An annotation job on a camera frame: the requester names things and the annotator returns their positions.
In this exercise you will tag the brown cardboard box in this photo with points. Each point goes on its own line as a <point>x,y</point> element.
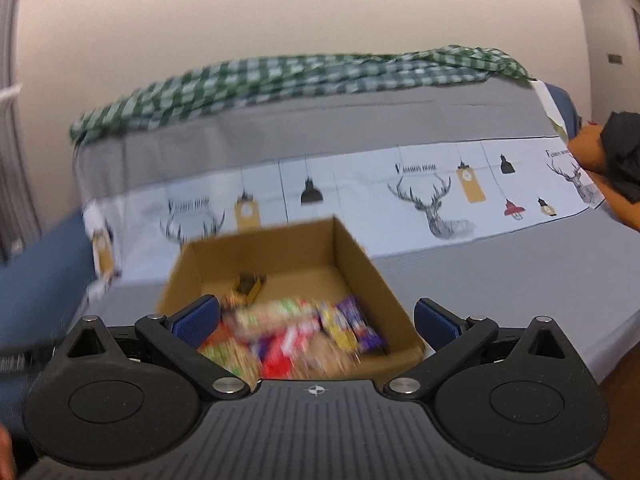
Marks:
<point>300,245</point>

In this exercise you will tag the blue quilt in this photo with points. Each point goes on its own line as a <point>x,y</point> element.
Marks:
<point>40,270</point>

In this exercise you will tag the person's left forearm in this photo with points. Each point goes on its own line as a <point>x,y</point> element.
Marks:
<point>4,450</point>

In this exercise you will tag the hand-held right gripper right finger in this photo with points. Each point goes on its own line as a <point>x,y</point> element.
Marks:
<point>437,325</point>

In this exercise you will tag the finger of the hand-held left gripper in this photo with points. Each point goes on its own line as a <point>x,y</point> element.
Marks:
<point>20,362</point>

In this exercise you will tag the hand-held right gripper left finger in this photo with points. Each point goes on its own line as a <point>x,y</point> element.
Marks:
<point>197,322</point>

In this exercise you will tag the green checked cloth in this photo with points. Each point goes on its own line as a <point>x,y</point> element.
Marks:
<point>250,80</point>

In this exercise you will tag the grey curtain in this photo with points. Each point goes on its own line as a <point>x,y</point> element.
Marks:
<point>15,160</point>

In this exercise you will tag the orange pillow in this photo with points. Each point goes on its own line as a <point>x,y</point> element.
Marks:
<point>587,145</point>

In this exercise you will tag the pile of mixed snacks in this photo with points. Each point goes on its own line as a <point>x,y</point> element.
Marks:
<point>280,320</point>

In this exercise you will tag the blue pillow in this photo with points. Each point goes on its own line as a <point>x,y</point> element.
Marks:
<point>565,110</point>

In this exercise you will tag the wall switch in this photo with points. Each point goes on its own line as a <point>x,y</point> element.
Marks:
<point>615,59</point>

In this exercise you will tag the dark crumpled cloth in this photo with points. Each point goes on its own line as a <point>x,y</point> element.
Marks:
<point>622,155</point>

